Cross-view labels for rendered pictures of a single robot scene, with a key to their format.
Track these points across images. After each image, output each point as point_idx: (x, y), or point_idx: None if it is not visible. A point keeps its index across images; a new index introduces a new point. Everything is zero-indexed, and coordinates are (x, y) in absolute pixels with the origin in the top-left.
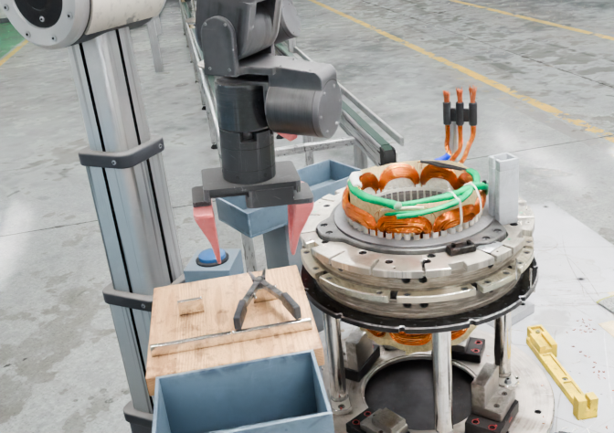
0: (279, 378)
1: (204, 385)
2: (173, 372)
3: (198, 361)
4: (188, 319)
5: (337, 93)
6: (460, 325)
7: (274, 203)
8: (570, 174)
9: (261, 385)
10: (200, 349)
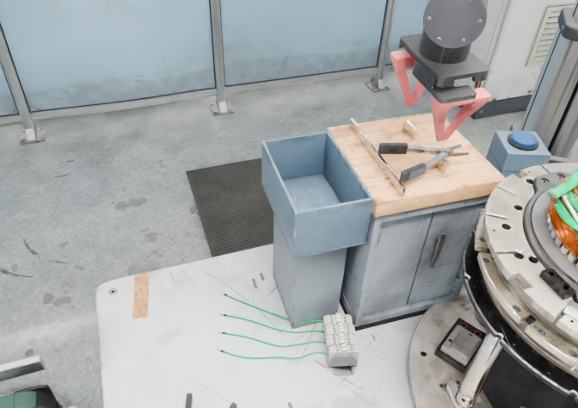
0: (356, 195)
1: (336, 158)
2: (334, 137)
3: (348, 145)
4: (399, 133)
5: (476, 11)
6: (488, 325)
7: (422, 81)
8: None
9: (350, 189)
10: (362, 144)
